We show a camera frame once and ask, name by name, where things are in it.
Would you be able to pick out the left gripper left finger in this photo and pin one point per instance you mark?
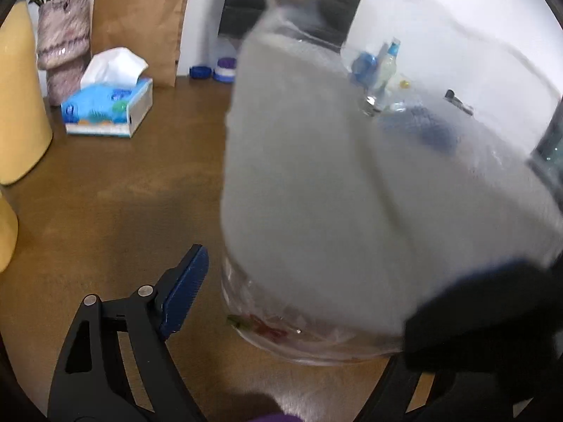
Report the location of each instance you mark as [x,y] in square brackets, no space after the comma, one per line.
[90,381]

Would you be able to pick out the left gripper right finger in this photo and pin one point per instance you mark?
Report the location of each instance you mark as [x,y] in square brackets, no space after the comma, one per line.
[392,393]

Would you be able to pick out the blue tissue box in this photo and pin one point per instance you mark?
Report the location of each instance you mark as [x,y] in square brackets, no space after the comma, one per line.
[114,96]

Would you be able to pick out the purple white small jar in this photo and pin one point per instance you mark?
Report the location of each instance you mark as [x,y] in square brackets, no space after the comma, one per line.
[225,70]

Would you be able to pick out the black paper bag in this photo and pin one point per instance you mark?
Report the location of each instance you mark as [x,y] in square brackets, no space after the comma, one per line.
[290,4]

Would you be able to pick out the yellow mug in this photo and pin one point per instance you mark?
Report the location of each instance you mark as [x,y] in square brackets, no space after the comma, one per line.
[8,233]

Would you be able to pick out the clear plastic cup with stickers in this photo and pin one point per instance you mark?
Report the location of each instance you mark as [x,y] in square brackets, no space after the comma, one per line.
[342,213]

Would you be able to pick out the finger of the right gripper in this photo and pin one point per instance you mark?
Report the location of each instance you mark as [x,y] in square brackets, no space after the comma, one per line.
[499,321]

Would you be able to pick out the yellow thermos jug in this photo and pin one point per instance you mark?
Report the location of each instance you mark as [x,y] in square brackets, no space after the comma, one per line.
[26,132]

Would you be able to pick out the clear glass bottle blue cap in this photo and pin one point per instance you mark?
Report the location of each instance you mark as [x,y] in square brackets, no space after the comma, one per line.
[387,68]

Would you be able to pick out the pink ceramic vase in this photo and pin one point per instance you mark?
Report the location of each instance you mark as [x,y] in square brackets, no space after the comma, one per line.
[63,46]

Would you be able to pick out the purple bottle lying down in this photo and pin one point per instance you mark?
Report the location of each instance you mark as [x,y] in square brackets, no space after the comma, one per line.
[277,418]

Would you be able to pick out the brown paper bag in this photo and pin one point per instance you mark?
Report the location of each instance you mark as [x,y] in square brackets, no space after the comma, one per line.
[151,29]

